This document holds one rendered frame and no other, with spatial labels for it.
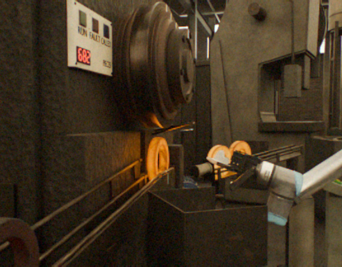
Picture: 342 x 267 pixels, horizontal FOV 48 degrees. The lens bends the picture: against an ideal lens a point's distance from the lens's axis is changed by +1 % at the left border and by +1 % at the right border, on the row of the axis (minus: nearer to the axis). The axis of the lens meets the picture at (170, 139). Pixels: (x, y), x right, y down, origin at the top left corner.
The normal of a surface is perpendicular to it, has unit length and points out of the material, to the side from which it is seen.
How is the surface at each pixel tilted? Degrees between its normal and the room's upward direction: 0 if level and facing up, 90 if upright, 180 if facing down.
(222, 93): 90
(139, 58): 91
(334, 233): 90
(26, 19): 90
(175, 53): 77
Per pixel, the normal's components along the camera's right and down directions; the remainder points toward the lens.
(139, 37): -0.25, -0.24
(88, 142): 0.97, 0.01
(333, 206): -0.25, 0.05
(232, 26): -0.48, 0.04
